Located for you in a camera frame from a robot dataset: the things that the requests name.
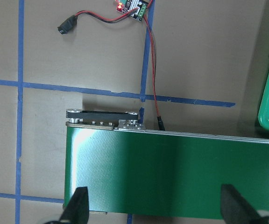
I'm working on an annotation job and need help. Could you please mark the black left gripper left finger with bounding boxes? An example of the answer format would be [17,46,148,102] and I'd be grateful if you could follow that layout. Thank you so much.
[46,187,89,224]

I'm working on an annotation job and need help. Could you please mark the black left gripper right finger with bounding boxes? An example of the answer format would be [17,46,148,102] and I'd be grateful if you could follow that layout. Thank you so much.
[220,184,269,224]

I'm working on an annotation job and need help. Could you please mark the green conveyor belt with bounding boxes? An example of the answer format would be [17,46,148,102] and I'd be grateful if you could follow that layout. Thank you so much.
[64,108,269,220]

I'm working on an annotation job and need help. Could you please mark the small motor controller board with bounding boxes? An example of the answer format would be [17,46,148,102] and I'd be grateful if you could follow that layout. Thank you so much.
[116,0,149,21]

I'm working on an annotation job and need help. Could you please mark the red black power cable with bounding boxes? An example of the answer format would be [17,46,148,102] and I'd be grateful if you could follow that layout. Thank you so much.
[57,0,166,131]

